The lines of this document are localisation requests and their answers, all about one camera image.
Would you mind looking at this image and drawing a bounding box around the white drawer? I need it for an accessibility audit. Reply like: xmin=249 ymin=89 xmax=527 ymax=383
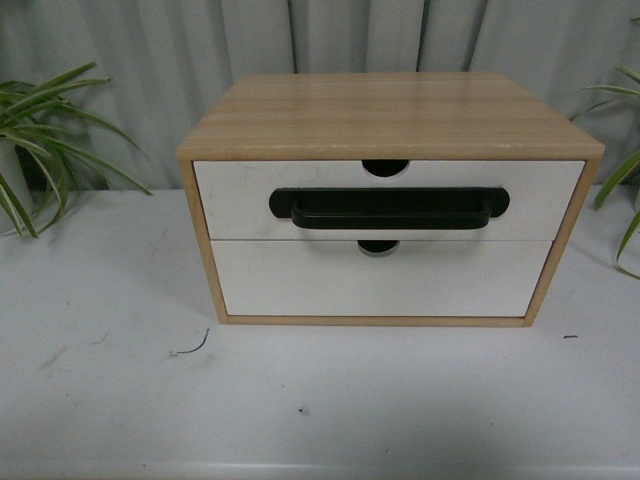
xmin=194 ymin=160 xmax=584 ymax=241
xmin=212 ymin=240 xmax=550 ymax=317

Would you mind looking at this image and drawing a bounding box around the green spider plant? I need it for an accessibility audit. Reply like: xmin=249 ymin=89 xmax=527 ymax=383
xmin=569 ymin=65 xmax=639 ymax=280
xmin=1 ymin=61 xmax=151 ymax=239

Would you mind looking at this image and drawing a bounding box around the black drawer handle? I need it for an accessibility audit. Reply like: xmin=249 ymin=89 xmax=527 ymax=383
xmin=269 ymin=187 xmax=510 ymax=230

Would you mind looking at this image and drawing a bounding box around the left green spider plant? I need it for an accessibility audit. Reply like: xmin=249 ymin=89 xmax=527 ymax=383
xmin=1 ymin=61 xmax=151 ymax=239

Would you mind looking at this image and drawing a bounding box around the right green spider plant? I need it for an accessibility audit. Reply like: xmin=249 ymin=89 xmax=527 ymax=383
xmin=569 ymin=65 xmax=639 ymax=280

